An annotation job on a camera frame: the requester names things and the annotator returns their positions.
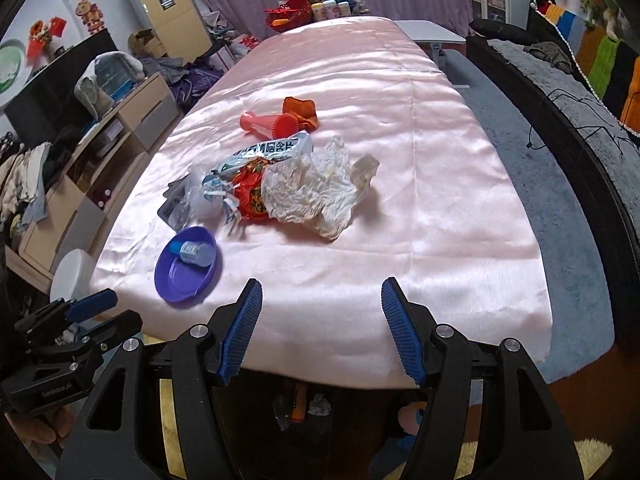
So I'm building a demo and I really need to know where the dark purple cloth pile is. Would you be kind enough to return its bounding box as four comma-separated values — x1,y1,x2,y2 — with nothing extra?
140,55,236,111

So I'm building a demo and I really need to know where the blue grey fluffy rug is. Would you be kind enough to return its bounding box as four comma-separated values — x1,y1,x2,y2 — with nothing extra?
440,50,616,386

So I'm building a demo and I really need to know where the wooden television cabinet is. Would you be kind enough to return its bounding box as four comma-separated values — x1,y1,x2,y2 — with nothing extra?
20,72,183,281

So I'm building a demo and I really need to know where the pink satin tablecloth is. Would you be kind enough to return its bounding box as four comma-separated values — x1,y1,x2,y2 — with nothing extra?
87,16,553,391

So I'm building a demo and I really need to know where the clear plastic piece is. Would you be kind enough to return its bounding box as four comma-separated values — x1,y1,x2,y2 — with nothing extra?
350,156,381,188

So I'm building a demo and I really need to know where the silver green snack packet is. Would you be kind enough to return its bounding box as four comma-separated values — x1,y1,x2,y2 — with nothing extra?
210,131,315,181

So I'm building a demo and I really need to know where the grey packet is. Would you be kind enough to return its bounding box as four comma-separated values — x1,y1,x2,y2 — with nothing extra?
157,177,193,231

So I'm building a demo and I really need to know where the coral plastic cup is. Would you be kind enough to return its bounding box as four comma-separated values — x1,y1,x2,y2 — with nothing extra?
240,112,300,142

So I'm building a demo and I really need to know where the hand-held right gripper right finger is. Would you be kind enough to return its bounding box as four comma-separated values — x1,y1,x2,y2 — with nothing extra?
381,277,586,480

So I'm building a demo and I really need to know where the white folding table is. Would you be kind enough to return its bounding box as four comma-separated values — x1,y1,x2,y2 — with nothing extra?
395,19,466,86

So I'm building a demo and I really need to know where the white paper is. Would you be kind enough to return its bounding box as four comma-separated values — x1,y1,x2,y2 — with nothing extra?
261,136,363,241

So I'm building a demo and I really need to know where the row of white bottles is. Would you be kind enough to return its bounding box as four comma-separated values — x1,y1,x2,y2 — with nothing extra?
311,0,351,22

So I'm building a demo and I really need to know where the red snack wrapper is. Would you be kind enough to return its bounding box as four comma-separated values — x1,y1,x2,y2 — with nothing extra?
235,157,276,223

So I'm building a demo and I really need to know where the wooden wardrobe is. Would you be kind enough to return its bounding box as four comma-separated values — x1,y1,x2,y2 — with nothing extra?
122,0,213,56

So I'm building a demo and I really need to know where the olive cloth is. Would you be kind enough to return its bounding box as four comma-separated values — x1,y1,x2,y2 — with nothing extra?
530,42,573,73

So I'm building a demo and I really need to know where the black television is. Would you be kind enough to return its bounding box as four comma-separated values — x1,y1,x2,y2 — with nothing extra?
2,27,121,133

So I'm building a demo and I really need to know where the white blue shredded wrapper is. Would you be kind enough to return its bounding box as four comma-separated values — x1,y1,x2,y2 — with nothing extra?
187,170,246,236

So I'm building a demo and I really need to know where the cardboard box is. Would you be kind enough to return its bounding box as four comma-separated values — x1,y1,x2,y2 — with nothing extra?
127,27,168,58

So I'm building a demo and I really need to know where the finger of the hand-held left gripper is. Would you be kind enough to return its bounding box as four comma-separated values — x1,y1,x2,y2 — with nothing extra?
14,288,119,334
29,309,145,359

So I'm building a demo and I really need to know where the green frog plush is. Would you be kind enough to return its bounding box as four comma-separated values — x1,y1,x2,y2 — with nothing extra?
582,0,618,28

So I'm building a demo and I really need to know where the red basket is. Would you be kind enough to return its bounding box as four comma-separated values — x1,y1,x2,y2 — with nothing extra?
265,0,313,31

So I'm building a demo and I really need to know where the colourful knitted blanket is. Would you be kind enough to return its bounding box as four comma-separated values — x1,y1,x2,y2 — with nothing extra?
542,2,640,131

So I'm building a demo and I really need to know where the small blue bottle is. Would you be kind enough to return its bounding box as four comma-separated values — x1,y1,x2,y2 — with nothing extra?
172,240,213,266

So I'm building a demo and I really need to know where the black pillow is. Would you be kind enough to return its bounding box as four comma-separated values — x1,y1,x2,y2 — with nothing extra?
472,17,531,43

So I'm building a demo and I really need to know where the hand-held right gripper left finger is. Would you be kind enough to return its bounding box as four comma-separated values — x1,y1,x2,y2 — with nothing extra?
55,279,264,480

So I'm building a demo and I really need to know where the pile of clothes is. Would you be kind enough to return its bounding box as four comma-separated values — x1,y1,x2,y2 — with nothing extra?
0,132,66,246

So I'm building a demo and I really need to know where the blue pet carrier with cloth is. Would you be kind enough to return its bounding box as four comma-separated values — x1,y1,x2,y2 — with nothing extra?
75,52,146,116

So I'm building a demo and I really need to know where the person's left hand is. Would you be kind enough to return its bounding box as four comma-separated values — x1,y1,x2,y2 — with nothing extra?
5,405,76,455

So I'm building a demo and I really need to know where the white round stool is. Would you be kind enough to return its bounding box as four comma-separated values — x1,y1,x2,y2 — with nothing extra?
50,249,96,301

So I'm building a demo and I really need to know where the purple plastic dish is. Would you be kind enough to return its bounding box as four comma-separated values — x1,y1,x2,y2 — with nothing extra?
156,226,222,306

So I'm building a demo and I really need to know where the pink round plush toy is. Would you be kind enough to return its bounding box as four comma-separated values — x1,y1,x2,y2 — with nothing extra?
397,400,436,436

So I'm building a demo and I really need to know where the red hanging ornament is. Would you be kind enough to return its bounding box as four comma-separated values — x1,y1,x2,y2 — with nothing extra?
75,0,106,33

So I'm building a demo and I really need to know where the orange cloth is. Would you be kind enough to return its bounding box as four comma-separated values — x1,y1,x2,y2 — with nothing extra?
282,96,319,133

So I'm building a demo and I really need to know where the black cable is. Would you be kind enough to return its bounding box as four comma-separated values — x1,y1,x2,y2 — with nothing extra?
527,87,631,151

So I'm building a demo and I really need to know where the red flower decoration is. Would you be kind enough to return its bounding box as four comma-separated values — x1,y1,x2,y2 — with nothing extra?
27,17,68,58

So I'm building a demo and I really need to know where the green round wall picture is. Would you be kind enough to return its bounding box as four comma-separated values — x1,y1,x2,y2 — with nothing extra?
0,40,28,108

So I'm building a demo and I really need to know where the black sofa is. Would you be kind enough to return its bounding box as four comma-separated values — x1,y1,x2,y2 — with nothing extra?
467,10,640,321

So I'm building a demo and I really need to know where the grey fluffy blanket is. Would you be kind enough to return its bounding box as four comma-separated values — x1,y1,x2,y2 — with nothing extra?
487,37,640,211

